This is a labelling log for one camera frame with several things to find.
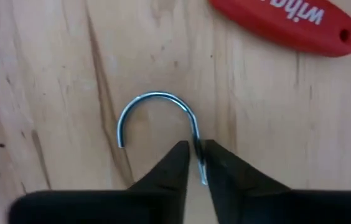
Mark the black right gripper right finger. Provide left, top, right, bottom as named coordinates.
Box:
left=204, top=139, right=351, bottom=224

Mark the red handled screwdriver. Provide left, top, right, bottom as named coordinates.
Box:
left=207, top=0, right=351, bottom=58

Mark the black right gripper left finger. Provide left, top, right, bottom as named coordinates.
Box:
left=8, top=139, right=192, bottom=224

